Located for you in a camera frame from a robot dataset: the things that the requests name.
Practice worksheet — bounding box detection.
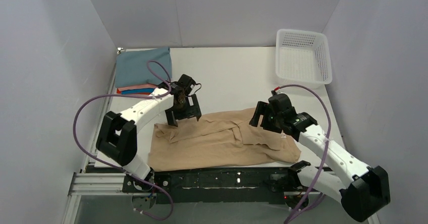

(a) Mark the beige t shirt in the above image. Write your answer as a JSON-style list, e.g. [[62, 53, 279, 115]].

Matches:
[[148, 108, 301, 172]]

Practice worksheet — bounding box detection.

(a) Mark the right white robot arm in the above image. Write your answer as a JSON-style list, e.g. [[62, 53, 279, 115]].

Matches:
[[249, 93, 391, 222]]

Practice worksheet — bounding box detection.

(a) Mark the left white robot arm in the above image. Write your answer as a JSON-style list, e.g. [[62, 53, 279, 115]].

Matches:
[[96, 74, 202, 180]]

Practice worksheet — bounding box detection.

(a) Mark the folded pink t shirt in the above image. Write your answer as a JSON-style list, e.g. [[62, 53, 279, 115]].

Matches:
[[117, 83, 157, 92]]

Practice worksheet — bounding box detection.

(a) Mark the folded blue t shirt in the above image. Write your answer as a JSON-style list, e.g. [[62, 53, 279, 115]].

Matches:
[[121, 87, 154, 95]]

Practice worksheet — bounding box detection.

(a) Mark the folded grey-blue t shirt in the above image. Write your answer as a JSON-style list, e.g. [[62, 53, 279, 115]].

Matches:
[[115, 47, 173, 88]]

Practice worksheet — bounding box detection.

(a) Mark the folded orange t shirt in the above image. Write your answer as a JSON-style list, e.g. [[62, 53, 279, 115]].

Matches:
[[116, 88, 153, 96]]

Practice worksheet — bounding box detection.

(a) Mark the white plastic basket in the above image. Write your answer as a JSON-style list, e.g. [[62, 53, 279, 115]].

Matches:
[[275, 29, 333, 87]]

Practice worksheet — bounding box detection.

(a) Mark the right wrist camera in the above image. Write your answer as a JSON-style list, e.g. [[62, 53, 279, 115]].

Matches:
[[268, 87, 292, 108]]

